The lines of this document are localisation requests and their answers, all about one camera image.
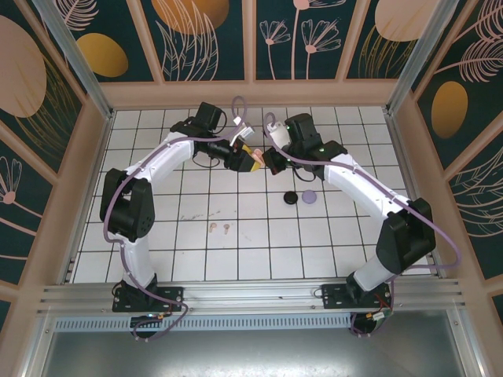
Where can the pink earbud charging case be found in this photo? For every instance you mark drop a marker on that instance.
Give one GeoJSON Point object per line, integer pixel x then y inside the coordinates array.
{"type": "Point", "coordinates": [258, 156]}

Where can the black earbud charging case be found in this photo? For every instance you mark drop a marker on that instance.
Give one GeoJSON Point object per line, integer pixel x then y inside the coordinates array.
{"type": "Point", "coordinates": [291, 197]}

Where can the purple earbud charging case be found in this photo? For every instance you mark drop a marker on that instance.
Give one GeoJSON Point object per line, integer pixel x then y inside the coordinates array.
{"type": "Point", "coordinates": [309, 196]}

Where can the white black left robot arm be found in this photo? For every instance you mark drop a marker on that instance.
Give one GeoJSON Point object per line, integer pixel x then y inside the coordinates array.
{"type": "Point", "coordinates": [165, 157]}

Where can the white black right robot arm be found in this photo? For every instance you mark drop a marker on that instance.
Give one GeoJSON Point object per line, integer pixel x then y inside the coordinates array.
{"type": "Point", "coordinates": [353, 180]}

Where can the yellow power connector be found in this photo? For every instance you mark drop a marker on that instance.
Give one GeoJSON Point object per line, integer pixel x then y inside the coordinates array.
{"type": "Point", "coordinates": [160, 316]}
{"type": "Point", "coordinates": [378, 315]}

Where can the grey metal sheet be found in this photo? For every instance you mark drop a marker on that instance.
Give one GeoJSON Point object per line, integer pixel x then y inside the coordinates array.
{"type": "Point", "coordinates": [251, 353]}

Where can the aluminium table side rail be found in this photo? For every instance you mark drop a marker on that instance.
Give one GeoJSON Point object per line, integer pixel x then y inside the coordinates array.
{"type": "Point", "coordinates": [98, 157]}
{"type": "Point", "coordinates": [402, 157]}

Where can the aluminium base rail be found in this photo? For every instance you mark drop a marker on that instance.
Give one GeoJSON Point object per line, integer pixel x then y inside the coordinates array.
{"type": "Point", "coordinates": [251, 292]}

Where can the aluminium corner post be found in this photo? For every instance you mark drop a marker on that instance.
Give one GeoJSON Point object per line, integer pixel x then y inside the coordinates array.
{"type": "Point", "coordinates": [77, 63]}
{"type": "Point", "coordinates": [421, 55]}

